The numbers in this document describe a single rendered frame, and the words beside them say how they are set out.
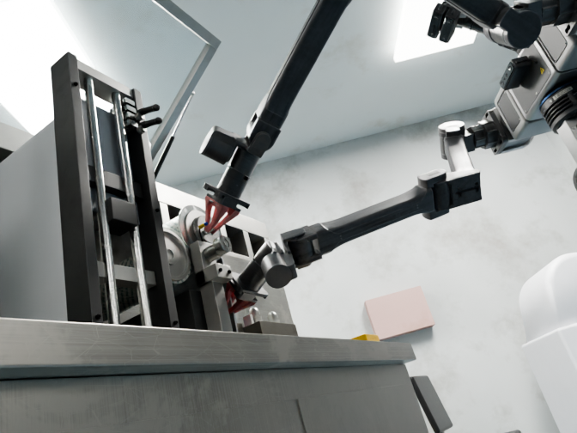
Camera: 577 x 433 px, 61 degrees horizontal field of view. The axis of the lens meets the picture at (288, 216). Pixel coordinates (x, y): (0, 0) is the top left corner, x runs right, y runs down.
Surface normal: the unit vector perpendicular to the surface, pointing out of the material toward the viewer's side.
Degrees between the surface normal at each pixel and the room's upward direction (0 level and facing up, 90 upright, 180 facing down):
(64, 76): 90
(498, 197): 90
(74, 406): 90
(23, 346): 90
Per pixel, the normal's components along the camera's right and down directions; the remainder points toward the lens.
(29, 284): -0.53, -0.23
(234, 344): 0.81, -0.42
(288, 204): -0.07, -0.40
